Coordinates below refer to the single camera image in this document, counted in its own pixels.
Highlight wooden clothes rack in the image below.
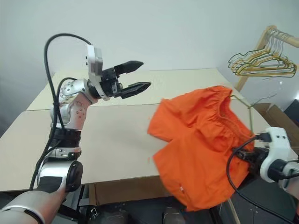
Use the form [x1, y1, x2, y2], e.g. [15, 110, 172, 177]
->
[234, 25, 299, 92]

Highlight yellow wire hanger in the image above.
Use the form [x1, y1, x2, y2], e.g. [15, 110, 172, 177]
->
[231, 31, 298, 78]

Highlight green wire hanger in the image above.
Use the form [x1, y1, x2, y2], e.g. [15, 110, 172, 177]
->
[228, 93, 256, 137]

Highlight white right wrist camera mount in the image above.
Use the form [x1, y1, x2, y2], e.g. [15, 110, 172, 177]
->
[259, 127, 293, 183]

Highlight dark rounded shape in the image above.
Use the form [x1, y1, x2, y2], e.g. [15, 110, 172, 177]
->
[162, 205, 185, 224]

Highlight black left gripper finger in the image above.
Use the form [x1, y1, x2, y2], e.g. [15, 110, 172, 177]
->
[120, 81, 152, 100]
[113, 60, 144, 76]

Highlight open brown cardboard box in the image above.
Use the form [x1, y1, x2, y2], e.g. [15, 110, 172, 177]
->
[253, 102, 299, 133]

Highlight orange shorts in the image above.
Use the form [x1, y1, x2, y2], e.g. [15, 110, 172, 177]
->
[147, 85, 256, 212]

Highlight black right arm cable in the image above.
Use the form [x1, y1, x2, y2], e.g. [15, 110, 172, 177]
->
[226, 132, 299, 222]

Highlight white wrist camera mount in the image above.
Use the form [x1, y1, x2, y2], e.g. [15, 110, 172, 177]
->
[259, 127, 293, 183]
[84, 43, 111, 101]

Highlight thin wooden stick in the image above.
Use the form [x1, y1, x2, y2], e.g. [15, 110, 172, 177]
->
[228, 197, 242, 224]

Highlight large beige cardboard sheet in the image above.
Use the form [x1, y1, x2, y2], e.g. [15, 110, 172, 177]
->
[0, 104, 278, 192]

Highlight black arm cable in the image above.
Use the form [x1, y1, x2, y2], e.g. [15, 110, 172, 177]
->
[29, 33, 94, 191]
[226, 132, 299, 222]

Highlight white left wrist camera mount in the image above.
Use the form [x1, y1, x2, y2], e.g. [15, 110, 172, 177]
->
[84, 43, 111, 101]

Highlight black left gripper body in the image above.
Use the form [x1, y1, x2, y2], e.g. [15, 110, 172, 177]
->
[100, 66, 125, 99]

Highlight wire clothes hangers bundle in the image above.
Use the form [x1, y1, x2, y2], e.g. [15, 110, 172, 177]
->
[228, 32, 297, 77]

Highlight narrow beige cardboard sheet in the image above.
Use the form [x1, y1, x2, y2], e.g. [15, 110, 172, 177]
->
[26, 67, 234, 112]

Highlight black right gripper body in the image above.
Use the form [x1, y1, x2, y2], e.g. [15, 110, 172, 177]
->
[237, 146, 270, 171]

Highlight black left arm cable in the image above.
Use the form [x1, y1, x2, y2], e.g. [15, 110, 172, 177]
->
[29, 33, 94, 191]

